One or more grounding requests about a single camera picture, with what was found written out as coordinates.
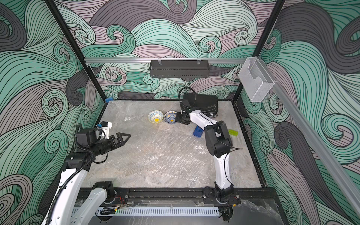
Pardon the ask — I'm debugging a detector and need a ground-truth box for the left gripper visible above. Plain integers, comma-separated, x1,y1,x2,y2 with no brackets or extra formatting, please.
90,133,130,157

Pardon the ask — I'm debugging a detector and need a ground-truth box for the blue patterned ceramic bowl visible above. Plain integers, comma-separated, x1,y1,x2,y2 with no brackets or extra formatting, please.
164,111,177,124

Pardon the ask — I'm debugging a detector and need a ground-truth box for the yellow patterned ceramic bowl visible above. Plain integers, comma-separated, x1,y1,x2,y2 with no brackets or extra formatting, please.
148,110,164,123

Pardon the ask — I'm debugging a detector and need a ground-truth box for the clear bubble wrap sheet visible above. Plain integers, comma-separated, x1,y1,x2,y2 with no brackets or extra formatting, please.
109,131,216,187

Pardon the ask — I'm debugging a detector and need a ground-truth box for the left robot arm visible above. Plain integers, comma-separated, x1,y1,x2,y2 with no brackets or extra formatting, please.
42,124,131,225

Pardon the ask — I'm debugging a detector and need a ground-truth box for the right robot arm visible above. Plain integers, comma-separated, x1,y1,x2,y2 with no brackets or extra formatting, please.
175,110,234,204

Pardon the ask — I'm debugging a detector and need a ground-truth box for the blue tape dispenser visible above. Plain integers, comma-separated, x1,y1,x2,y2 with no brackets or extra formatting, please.
193,125,204,138

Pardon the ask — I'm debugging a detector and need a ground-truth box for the black hard case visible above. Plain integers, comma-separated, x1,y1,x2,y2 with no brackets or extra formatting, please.
180,93,218,118

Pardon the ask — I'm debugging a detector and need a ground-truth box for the blue corner clip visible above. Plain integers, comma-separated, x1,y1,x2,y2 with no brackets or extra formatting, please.
105,97,113,103

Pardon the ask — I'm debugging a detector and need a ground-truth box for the green sticky note pad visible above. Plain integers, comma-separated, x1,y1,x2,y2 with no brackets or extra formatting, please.
228,129,239,137

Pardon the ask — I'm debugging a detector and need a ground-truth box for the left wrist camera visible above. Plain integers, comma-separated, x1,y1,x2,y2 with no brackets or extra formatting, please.
96,121,112,139

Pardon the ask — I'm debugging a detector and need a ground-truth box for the black perforated wall tray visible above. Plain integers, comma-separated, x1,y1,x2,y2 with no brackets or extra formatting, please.
149,60,210,78

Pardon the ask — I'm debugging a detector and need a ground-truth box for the white slotted cable duct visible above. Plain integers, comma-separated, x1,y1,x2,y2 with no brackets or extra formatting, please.
95,206,220,217

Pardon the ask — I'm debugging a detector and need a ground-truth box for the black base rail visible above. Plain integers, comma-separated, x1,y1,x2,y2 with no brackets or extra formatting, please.
114,187,277,204

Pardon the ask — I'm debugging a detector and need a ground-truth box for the clear acrylic wall holder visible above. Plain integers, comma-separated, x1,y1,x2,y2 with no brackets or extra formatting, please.
238,57,274,103

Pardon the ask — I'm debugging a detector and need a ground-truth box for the aluminium rail back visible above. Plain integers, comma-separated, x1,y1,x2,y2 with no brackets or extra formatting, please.
84,58,247,65

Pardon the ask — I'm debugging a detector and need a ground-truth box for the aluminium rail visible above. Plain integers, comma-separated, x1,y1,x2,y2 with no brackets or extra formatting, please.
262,62,360,216
84,58,247,65

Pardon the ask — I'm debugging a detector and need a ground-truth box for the aluminium rail right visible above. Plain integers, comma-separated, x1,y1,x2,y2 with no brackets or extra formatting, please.
262,62,360,216

